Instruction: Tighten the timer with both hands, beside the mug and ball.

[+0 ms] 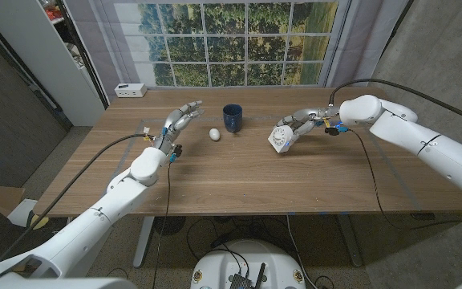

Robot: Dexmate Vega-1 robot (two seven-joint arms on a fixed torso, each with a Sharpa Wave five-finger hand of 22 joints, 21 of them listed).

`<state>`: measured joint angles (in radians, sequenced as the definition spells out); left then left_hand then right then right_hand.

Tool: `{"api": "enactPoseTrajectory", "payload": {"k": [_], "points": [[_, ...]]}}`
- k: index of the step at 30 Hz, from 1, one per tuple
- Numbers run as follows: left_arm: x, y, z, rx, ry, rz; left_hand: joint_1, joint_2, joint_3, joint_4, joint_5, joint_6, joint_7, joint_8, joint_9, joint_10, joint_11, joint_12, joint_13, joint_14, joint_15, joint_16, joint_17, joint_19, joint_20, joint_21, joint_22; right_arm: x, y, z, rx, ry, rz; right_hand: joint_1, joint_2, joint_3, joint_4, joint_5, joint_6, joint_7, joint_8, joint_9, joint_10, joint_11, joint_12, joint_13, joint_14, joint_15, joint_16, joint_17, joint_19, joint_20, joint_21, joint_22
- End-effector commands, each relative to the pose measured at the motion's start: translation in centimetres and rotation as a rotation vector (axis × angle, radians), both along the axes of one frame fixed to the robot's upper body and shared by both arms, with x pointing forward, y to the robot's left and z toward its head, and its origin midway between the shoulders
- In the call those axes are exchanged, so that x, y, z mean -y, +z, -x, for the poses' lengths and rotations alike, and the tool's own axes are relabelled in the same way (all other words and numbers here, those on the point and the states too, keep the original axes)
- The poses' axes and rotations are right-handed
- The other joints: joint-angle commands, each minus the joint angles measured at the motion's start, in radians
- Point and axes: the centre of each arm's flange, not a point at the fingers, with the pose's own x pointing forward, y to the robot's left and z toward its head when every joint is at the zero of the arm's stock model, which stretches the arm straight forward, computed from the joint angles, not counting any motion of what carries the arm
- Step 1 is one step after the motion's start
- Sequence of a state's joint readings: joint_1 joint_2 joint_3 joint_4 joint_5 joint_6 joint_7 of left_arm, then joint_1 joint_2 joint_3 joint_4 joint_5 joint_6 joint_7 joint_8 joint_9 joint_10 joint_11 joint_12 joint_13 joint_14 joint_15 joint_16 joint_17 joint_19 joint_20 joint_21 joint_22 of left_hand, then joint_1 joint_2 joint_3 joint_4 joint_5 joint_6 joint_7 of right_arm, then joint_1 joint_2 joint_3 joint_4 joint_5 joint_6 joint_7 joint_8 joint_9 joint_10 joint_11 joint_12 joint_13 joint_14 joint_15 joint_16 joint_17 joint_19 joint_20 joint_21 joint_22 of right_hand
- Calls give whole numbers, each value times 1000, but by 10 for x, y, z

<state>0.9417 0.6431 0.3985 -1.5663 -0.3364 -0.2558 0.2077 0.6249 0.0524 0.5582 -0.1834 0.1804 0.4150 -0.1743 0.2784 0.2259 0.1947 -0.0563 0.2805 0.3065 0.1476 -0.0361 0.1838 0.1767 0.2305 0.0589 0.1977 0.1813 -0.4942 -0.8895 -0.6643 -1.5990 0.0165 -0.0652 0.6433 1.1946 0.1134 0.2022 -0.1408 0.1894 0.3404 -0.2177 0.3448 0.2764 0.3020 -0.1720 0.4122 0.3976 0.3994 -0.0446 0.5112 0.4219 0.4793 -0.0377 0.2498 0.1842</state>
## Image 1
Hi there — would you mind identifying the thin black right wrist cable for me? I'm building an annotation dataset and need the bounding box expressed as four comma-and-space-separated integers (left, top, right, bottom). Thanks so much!
348, 128, 462, 231

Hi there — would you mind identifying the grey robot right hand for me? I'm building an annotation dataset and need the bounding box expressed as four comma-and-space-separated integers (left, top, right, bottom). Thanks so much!
274, 105, 342, 142

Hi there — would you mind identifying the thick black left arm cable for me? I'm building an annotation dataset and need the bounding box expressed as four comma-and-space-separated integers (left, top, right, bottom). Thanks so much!
0, 133, 152, 266

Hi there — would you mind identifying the black antenna on torso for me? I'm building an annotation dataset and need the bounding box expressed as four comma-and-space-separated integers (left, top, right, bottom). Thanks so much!
254, 263, 267, 289

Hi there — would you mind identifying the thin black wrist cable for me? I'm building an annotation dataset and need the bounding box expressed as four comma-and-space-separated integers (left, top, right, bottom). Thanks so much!
151, 159, 173, 289
348, 128, 462, 231

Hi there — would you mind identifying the white table leg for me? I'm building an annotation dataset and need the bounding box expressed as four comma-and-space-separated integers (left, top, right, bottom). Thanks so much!
336, 214, 364, 268
132, 216, 156, 269

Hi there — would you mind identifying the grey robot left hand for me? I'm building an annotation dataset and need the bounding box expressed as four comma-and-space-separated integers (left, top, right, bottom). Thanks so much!
152, 100, 206, 156

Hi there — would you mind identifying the round black floor fan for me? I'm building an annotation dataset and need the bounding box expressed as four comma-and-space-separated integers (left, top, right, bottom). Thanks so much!
152, 216, 187, 237

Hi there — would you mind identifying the thin black left wrist cable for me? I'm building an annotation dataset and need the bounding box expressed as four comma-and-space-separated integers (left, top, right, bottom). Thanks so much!
151, 159, 173, 289

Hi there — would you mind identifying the white cabinet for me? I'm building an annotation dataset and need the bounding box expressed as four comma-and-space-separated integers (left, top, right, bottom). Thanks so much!
0, 0, 108, 128

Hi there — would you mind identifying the white mechanical kitchen timer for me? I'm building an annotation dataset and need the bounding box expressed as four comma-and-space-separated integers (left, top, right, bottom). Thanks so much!
267, 124, 297, 154

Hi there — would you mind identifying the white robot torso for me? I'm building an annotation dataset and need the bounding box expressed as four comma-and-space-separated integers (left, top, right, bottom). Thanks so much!
190, 239, 307, 289

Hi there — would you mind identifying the printed window scene backdrop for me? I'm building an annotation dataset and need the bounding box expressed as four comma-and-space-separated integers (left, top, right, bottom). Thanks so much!
64, 0, 411, 90

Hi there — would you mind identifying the white power strip box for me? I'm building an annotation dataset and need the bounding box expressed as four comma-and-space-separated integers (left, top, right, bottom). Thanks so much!
114, 83, 148, 99

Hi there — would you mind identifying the brown cardboard box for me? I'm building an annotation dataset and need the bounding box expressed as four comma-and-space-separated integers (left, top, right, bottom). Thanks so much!
0, 184, 28, 218

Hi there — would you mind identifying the white floor cable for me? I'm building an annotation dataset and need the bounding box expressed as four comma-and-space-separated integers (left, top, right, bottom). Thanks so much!
286, 214, 309, 289

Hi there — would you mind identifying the dark blue ceramic mug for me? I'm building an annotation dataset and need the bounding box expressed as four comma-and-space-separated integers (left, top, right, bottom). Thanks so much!
222, 104, 244, 134

